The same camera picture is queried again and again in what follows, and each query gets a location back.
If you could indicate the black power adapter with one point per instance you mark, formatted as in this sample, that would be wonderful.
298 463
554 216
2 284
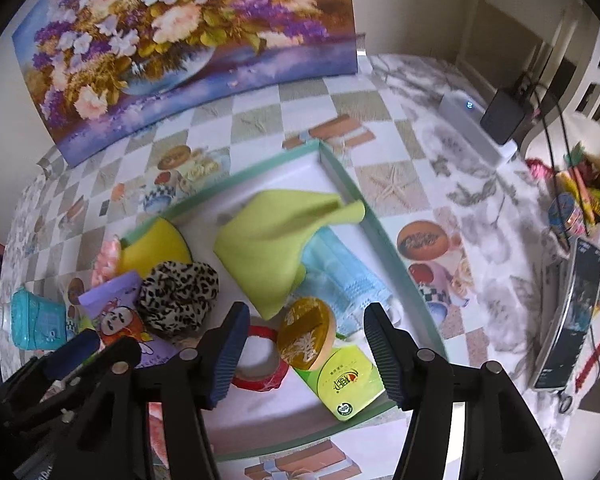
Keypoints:
502 115

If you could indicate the flower painting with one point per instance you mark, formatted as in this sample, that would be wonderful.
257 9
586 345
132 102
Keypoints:
180 20

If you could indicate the blue face mask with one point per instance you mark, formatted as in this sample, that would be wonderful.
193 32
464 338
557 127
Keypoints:
340 270

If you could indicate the teal bottle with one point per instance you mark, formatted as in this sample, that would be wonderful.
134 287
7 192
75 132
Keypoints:
35 317

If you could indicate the red tape roll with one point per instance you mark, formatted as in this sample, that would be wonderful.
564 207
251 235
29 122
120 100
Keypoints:
280 372

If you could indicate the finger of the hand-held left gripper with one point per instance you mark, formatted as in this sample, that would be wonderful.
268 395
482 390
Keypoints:
72 355

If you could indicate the white box device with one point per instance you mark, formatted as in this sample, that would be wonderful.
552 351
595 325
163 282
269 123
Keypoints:
465 120

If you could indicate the green cloth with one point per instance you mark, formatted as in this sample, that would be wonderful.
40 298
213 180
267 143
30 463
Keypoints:
265 250

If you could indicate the pink fluffy item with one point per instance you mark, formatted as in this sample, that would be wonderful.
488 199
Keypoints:
537 169

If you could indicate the blue patterned tin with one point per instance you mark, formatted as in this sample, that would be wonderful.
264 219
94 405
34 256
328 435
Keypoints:
565 215

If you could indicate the leopard print scrunchie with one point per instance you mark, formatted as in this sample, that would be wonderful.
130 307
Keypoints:
180 290

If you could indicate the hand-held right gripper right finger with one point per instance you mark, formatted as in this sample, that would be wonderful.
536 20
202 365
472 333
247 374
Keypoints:
380 350

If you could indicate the purple cartoon packet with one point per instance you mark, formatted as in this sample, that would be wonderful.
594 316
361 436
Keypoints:
115 320

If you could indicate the yellow sponge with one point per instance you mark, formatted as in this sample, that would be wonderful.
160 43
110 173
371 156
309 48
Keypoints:
155 250

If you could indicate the pile of colourful packets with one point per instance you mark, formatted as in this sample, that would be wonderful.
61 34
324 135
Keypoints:
580 185

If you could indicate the round amber soap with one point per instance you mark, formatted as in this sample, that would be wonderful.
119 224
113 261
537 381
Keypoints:
305 335

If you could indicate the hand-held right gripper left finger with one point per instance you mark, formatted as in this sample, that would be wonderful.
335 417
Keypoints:
227 355

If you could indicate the white tray with green rim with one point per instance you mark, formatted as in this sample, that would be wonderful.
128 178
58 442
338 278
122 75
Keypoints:
280 420

